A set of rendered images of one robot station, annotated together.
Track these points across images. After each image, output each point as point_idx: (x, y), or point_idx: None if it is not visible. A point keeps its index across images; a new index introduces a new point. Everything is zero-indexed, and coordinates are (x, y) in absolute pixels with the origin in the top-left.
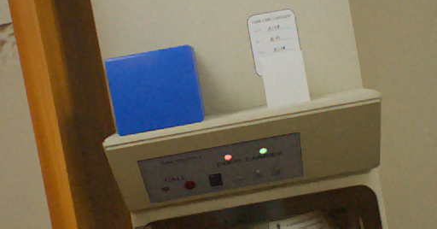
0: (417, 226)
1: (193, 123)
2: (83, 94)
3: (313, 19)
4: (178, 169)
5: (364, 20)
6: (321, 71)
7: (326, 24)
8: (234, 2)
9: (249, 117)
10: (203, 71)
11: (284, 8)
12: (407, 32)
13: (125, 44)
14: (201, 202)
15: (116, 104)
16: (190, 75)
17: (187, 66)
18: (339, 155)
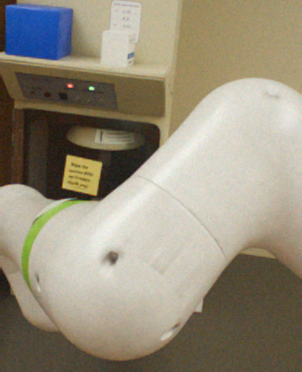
0: None
1: (50, 59)
2: None
3: (153, 13)
4: (39, 84)
5: (226, 13)
6: (148, 48)
7: (159, 19)
8: None
9: (84, 66)
10: (76, 26)
11: (136, 1)
12: (251, 29)
13: None
14: (57, 105)
15: (7, 34)
16: (55, 30)
17: (54, 23)
18: (139, 103)
